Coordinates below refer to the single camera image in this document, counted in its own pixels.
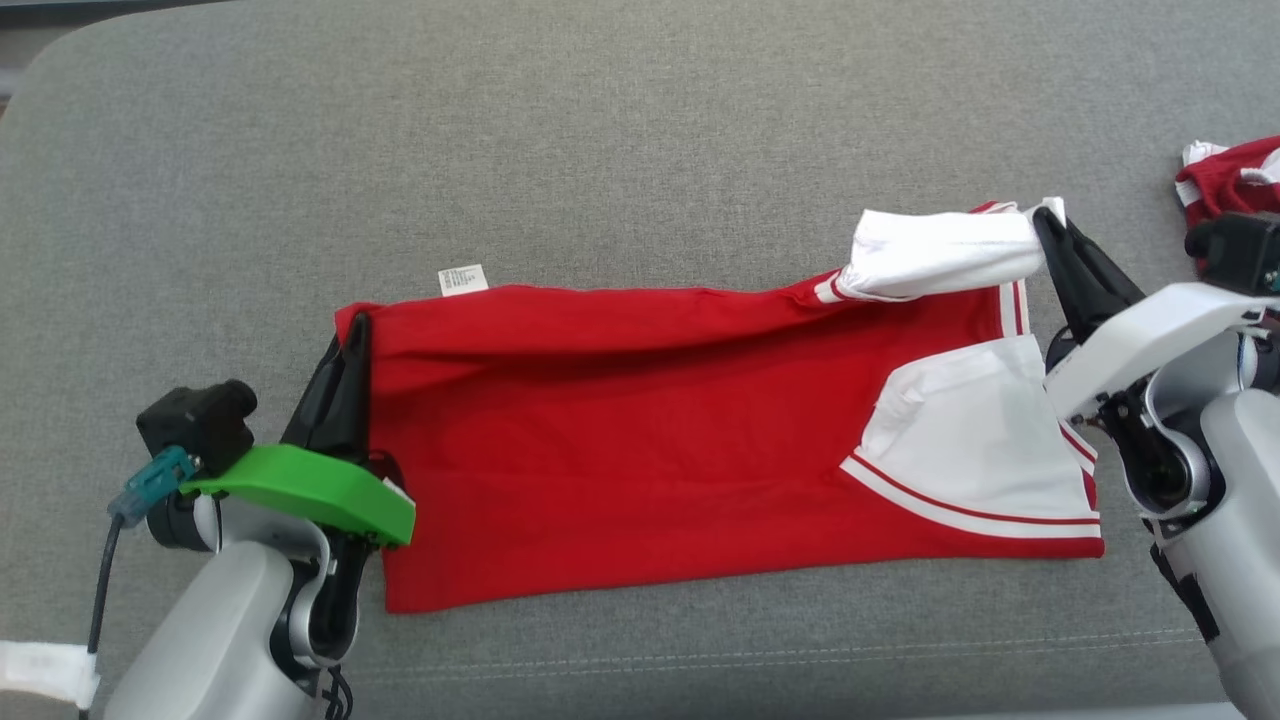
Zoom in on red shorts with white stripe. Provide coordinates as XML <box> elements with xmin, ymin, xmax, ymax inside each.
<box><xmin>1175</xmin><ymin>135</ymin><xmax>1280</xmax><ymax>277</ymax></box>

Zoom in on black braided cable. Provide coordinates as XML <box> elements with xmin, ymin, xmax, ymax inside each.
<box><xmin>318</xmin><ymin>664</ymin><xmax>355</xmax><ymax>720</ymax></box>

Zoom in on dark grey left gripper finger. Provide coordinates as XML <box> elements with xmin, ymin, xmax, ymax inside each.
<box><xmin>337</xmin><ymin>312</ymin><xmax>374</xmax><ymax>462</ymax></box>
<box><xmin>280</xmin><ymin>338</ymin><xmax>348</xmax><ymax>457</ymax></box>

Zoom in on left black cable teal plug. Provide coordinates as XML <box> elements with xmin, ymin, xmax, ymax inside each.
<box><xmin>78</xmin><ymin>446</ymin><xmax>199</xmax><ymax>720</ymax></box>

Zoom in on white cable wrap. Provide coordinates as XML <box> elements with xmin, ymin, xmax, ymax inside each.
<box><xmin>0</xmin><ymin>639</ymin><xmax>102</xmax><ymax>710</ymax></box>

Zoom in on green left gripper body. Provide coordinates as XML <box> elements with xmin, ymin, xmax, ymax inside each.
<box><xmin>179</xmin><ymin>443</ymin><xmax>418</xmax><ymax>550</ymax></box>

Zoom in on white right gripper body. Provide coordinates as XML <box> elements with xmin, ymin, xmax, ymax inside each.
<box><xmin>1042</xmin><ymin>282</ymin><xmax>1280</xmax><ymax>422</ymax></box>

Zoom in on red and white basketball jersey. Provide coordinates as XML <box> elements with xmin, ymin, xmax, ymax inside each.
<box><xmin>334</xmin><ymin>197</ymin><xmax>1107</xmax><ymax>615</ymax></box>

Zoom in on grey fabric sofa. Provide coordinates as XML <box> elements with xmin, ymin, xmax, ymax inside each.
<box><xmin>0</xmin><ymin>0</ymin><xmax>1280</xmax><ymax>720</ymax></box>

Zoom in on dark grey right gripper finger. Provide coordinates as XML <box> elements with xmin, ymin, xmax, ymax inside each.
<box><xmin>1031</xmin><ymin>206</ymin><xmax>1102</xmax><ymax>346</ymax></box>
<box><xmin>1064</xmin><ymin>220</ymin><xmax>1148</xmax><ymax>323</ymax></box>

